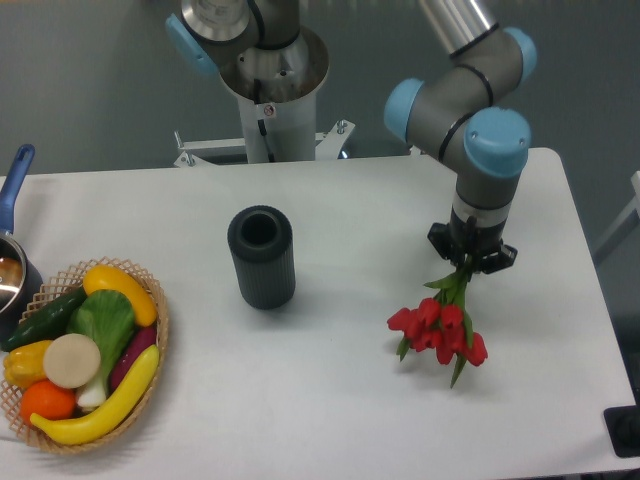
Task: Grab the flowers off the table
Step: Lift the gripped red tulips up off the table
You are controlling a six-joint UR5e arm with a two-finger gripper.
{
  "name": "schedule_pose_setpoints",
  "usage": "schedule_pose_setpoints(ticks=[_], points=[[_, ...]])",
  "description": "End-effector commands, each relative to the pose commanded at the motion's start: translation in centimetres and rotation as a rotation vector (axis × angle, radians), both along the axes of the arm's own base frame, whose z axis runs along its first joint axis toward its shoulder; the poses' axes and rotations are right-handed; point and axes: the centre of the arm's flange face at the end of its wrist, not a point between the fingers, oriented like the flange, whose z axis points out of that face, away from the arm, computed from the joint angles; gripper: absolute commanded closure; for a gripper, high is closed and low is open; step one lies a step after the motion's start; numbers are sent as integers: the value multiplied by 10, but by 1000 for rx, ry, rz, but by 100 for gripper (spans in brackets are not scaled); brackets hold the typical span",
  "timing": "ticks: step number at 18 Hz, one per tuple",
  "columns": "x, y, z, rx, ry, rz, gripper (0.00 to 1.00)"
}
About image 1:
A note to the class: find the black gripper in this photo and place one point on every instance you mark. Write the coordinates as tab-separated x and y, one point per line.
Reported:
454	241

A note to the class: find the red tulip bouquet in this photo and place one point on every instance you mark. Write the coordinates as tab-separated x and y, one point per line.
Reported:
442	324

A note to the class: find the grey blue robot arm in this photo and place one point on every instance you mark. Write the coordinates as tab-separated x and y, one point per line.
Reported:
456	121

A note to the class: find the dark grey ribbed vase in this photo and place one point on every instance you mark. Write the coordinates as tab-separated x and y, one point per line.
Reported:
260	240

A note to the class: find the black device table edge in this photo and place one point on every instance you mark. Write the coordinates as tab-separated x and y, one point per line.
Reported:
623	428

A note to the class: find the purple eggplant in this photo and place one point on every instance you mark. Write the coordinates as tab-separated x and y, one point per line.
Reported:
141	340

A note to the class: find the green bok choy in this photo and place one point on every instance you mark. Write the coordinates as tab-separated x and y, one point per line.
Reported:
107	318

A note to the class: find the beige round disc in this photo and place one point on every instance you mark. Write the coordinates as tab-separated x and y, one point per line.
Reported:
71	361

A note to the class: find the green cucumber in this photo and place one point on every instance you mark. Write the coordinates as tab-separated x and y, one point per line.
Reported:
47	323

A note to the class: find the yellow banana squash lower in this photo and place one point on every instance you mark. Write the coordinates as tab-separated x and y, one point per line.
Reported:
107	417

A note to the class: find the orange fruit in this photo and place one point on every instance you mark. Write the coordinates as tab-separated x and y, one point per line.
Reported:
47	400

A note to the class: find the yellow bell pepper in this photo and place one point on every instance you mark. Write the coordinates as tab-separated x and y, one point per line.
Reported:
24	366

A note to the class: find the woven wicker basket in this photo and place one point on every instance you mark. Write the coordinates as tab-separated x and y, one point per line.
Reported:
57	285

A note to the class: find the white frame at right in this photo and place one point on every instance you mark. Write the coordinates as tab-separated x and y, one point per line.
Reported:
626	221

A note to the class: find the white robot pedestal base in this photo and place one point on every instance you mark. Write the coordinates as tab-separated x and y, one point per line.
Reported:
276	95

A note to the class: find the blue handled saucepan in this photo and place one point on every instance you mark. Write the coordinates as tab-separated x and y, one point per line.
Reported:
20	280

